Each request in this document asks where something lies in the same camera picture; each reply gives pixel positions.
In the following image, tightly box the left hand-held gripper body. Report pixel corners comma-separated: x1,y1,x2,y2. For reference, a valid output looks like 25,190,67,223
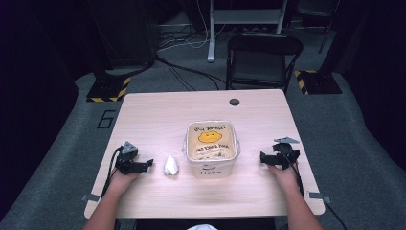
114,141,147,176

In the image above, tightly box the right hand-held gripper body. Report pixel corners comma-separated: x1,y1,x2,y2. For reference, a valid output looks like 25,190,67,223
270,136,302,171

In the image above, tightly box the person's right hand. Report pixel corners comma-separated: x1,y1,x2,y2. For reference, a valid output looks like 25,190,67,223
267,164,302,194

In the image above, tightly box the person's left hand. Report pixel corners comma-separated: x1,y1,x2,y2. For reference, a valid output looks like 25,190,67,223
107,170,142,196

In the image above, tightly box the crumpled white paper ball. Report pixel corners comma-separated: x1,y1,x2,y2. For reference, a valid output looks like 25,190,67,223
162,154,180,176

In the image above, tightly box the grey tape piece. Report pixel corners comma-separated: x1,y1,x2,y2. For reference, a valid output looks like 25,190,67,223
80,193,102,203
306,190,332,204

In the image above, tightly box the clear plastic storage box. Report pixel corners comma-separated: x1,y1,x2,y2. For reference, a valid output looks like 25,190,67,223
185,120,241,179

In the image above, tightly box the yellow printed plastic bag liner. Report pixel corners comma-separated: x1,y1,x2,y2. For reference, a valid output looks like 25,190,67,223
182,120,241,165

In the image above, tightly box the black stand base striped tape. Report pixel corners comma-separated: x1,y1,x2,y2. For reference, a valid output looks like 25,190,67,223
293,69,344,96
85,70,132,104

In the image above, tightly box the person's white garment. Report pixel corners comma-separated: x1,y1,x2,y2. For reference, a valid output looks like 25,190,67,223
186,223,219,230

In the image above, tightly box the black folding chair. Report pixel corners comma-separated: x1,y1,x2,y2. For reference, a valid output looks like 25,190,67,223
225,33,305,96

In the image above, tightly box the left hand-held gripper black cable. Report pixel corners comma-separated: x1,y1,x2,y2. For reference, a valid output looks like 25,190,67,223
101,146,124,197

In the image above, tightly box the hand-held gripper black cable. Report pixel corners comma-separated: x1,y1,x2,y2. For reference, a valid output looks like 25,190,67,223
280,147,349,230
101,146,124,197

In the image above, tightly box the right hand-held gripper black cable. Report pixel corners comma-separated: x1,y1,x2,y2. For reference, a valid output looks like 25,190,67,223
280,147,349,230

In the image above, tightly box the long black floor cable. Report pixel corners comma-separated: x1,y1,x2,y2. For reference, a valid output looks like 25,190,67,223
154,56,228,92

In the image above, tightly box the bundle of floor cables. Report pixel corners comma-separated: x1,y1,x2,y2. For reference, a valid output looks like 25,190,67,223
156,0,228,53

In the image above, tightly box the white metal desk frame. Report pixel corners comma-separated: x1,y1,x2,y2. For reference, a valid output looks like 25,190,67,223
206,0,289,63

